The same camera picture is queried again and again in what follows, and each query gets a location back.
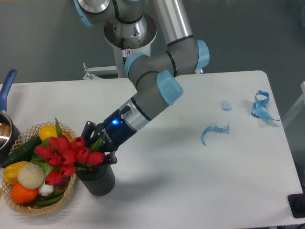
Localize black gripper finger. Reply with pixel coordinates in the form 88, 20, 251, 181
101, 152, 117, 165
81, 121, 97, 146

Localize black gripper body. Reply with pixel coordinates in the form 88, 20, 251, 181
94, 109, 137, 152

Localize red tulip bouquet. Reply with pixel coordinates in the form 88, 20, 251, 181
45, 121, 105, 186

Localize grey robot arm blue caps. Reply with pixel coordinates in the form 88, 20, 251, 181
74, 0, 210, 165

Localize dark grey ribbed vase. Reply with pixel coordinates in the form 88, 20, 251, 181
76, 165, 115, 196

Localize yellow squash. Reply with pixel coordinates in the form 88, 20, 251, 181
39, 125, 57, 141

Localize woven wicker basket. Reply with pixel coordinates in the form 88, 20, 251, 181
1, 121, 77, 216

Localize green cucumber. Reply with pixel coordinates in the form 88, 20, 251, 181
1, 136, 42, 168

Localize green bok choy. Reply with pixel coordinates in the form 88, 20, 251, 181
31, 137, 55, 197

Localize green bean pods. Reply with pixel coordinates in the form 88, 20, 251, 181
35, 190, 65, 208

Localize yellow bell pepper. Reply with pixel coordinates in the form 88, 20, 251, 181
3, 161, 30, 185

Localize orange fruit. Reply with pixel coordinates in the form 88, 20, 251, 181
11, 183, 38, 204

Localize curved blue tape strip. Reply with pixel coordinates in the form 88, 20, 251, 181
201, 123, 230, 146

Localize small pale blue cap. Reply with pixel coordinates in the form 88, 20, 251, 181
222, 100, 232, 111

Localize tangled blue tape strips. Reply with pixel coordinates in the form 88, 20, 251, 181
251, 90, 280, 121

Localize black device at table corner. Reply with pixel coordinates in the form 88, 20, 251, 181
287, 193, 305, 219

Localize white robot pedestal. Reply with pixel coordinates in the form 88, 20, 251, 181
82, 14, 170, 81

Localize blue handled saucepan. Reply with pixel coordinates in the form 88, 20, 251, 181
0, 69, 20, 163

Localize black cable on pedestal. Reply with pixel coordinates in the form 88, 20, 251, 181
120, 37, 132, 78

